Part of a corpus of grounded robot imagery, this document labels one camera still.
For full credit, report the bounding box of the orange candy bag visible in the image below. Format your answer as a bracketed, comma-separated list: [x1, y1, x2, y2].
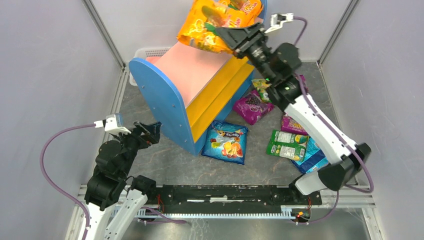
[228, 0, 264, 27]
[176, 0, 246, 54]

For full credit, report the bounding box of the blue Slendy candy bag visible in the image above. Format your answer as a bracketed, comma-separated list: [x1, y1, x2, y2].
[201, 120, 249, 165]

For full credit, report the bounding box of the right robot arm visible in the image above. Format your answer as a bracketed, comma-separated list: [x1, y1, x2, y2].
[215, 23, 374, 195]

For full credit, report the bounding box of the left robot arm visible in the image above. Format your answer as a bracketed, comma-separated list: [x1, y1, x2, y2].
[84, 116, 162, 240]

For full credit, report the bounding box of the yellow green Fox's candy bag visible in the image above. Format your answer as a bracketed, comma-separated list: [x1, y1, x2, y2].
[251, 79, 271, 103]

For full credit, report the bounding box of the blue pink yellow shelf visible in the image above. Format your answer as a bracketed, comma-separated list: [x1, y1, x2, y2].
[129, 43, 254, 156]

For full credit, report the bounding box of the purple candy bag left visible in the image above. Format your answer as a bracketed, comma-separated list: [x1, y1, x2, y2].
[232, 90, 274, 125]

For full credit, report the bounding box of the purple candy bag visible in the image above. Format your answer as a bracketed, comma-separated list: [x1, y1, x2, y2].
[232, 90, 274, 125]
[281, 113, 308, 136]
[295, 74, 309, 94]

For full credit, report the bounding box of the purple candy bag top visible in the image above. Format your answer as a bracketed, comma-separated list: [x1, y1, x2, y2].
[295, 74, 309, 94]

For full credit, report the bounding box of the purple candy bag right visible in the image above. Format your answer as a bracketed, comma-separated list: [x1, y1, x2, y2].
[281, 113, 308, 136]

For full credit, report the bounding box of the white plastic basket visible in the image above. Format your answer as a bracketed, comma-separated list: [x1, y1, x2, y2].
[128, 47, 171, 87]

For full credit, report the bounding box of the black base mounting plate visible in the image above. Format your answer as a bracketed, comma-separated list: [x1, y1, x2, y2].
[146, 185, 323, 214]

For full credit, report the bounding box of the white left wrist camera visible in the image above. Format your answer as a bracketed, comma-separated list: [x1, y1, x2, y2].
[93, 113, 131, 136]

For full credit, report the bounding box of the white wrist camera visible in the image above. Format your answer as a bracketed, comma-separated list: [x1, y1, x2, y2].
[93, 113, 131, 136]
[265, 13, 294, 34]

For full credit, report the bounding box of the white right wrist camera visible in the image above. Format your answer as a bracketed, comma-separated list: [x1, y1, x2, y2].
[265, 13, 294, 34]

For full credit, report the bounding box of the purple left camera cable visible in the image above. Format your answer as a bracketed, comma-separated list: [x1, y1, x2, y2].
[39, 123, 97, 240]

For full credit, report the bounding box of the white slotted cable duct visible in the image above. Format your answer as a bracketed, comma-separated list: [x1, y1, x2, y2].
[100, 206, 312, 220]

